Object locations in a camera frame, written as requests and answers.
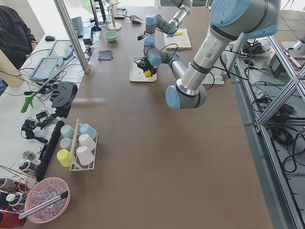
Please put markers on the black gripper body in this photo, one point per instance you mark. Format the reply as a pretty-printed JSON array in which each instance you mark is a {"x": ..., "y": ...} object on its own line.
[
  {"x": 149, "y": 66},
  {"x": 141, "y": 36}
]

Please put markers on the yellow lemon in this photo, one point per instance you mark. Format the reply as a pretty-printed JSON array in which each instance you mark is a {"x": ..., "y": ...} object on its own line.
[{"x": 148, "y": 74}]

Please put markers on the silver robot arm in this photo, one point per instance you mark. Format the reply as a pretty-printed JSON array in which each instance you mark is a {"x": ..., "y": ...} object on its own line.
[
  {"x": 260, "y": 18},
  {"x": 156, "y": 21}
]

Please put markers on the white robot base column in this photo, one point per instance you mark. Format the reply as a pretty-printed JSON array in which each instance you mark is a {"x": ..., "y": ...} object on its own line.
[{"x": 214, "y": 71}]

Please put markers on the white rabbit tray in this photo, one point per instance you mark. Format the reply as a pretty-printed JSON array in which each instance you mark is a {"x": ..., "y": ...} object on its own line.
[{"x": 136, "y": 74}]

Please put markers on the metal scoop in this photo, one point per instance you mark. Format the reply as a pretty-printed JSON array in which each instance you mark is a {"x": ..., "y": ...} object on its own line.
[{"x": 134, "y": 19}]

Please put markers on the mint green bowl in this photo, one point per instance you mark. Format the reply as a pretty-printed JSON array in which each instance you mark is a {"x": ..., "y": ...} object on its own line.
[{"x": 111, "y": 36}]

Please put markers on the grey folded cloth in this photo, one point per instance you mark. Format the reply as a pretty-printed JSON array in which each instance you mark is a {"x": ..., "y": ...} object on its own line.
[{"x": 105, "y": 55}]

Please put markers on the wooden cutting board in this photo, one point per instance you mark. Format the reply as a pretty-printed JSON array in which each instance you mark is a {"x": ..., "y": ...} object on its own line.
[{"x": 178, "y": 41}]

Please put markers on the black keyboard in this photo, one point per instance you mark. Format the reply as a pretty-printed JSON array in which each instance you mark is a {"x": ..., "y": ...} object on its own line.
[{"x": 78, "y": 26}]

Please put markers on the blue teach pendant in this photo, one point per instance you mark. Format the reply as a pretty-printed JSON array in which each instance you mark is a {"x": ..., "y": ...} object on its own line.
[
  {"x": 46, "y": 68},
  {"x": 62, "y": 49}
]

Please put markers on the blue plastic cup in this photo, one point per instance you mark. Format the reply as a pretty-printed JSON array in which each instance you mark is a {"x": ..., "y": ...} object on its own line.
[{"x": 87, "y": 129}]

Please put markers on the black computer mouse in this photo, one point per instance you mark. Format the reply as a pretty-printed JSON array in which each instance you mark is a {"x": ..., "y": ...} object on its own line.
[{"x": 49, "y": 38}]

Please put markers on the white plastic cup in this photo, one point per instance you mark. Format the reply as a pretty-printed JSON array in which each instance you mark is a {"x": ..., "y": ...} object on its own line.
[{"x": 86, "y": 140}]

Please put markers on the green plastic cup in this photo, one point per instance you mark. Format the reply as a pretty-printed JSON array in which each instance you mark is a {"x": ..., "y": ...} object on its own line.
[{"x": 67, "y": 131}]

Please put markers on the pink plastic cup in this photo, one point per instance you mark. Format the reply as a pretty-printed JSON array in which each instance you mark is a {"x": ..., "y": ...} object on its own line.
[{"x": 85, "y": 156}]

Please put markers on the white cup rack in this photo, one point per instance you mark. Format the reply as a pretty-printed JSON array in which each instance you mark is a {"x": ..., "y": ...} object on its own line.
[{"x": 76, "y": 165}]

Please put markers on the grey plastic cup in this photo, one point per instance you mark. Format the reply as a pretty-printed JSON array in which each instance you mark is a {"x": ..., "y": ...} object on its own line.
[{"x": 66, "y": 143}]

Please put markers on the yellow plastic cup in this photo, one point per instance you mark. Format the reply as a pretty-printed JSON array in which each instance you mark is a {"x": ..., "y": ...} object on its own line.
[{"x": 63, "y": 157}]

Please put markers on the person in black jacket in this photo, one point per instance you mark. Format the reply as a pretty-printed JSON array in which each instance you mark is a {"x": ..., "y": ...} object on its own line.
[{"x": 16, "y": 40}]

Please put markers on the pink bowl of ice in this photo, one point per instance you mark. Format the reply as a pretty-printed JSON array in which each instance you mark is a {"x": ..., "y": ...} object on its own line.
[{"x": 42, "y": 192}]

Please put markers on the metal tongs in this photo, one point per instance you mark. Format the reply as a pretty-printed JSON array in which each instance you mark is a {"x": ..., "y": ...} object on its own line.
[{"x": 44, "y": 205}]

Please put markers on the black plastic bracket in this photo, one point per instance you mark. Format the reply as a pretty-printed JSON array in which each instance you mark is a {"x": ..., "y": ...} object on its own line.
[{"x": 62, "y": 97}]

